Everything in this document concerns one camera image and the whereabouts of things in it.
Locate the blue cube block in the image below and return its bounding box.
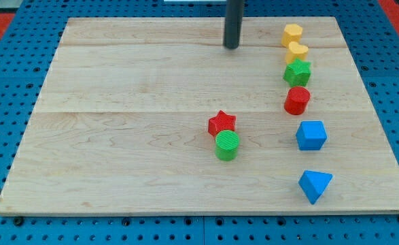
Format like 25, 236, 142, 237
296, 120, 328, 150

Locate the green cylinder block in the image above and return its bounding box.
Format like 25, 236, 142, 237
215, 130, 240, 161

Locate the blue triangle block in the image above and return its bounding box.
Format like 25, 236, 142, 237
298, 170, 333, 205

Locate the green star block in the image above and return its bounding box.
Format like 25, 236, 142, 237
283, 58, 311, 87

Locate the red cylinder block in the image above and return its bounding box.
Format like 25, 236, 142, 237
283, 86, 311, 115

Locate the yellow hexagon block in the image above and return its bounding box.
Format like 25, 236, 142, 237
281, 23, 303, 47

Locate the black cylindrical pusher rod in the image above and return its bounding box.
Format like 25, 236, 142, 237
223, 0, 245, 50

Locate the yellow heart block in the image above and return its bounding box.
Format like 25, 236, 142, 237
285, 42, 309, 64

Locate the red star block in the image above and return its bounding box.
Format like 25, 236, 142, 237
207, 110, 237, 137

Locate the wooden board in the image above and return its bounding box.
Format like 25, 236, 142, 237
0, 17, 399, 216

